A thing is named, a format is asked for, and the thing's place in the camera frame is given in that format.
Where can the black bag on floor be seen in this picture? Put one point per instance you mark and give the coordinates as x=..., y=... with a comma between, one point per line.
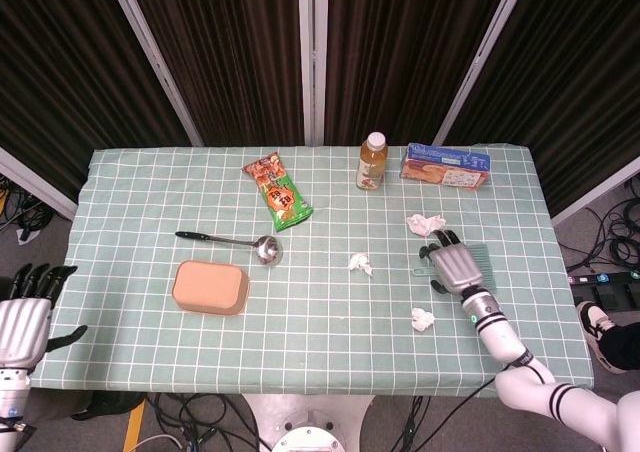
x=107, y=404

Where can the black power strip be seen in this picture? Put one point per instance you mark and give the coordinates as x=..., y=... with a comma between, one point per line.
x=600, y=277

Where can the blue orange biscuit box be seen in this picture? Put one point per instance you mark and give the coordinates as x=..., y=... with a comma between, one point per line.
x=445, y=168

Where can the black trouser leg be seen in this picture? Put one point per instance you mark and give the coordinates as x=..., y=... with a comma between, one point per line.
x=622, y=347

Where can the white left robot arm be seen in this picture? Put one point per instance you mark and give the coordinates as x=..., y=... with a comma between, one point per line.
x=12, y=397

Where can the tissue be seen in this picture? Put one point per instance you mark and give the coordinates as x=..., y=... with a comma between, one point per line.
x=424, y=223
x=361, y=263
x=421, y=318

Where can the white partition post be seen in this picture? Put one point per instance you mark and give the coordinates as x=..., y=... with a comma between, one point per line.
x=311, y=57
x=155, y=57
x=480, y=57

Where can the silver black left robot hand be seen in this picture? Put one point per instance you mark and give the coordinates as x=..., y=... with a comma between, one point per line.
x=22, y=322

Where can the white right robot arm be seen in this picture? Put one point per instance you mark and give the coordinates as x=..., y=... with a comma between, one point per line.
x=500, y=334

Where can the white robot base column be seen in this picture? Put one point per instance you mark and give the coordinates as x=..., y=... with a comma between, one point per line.
x=307, y=424

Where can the yellow juice bottle white cap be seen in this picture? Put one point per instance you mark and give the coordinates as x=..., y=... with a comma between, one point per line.
x=372, y=164

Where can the white black sneaker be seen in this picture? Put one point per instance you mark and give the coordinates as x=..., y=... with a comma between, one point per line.
x=592, y=327

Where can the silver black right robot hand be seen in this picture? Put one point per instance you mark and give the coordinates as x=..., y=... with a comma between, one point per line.
x=455, y=267

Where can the green checked tablecloth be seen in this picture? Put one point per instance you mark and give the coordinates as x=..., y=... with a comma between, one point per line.
x=310, y=342

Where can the green orange snack bag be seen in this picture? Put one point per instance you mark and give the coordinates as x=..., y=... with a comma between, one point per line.
x=277, y=194

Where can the green plastic brush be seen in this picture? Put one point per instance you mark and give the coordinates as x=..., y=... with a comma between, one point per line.
x=483, y=262

